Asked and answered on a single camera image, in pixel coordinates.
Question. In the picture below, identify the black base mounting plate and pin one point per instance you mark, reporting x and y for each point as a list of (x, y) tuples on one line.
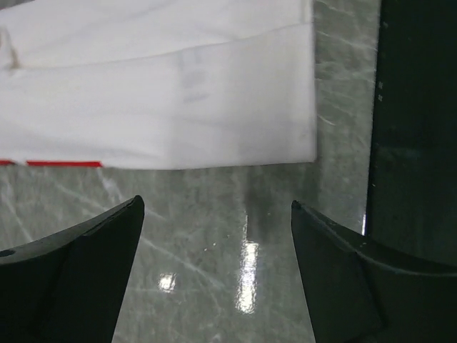
[(411, 204)]

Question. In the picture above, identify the white t-shirt red print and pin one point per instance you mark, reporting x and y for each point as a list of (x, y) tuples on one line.
[(158, 84)]

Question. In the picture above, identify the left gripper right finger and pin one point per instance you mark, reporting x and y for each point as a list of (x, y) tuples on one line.
[(358, 290)]

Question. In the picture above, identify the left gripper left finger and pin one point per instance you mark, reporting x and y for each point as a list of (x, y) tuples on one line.
[(70, 285)]

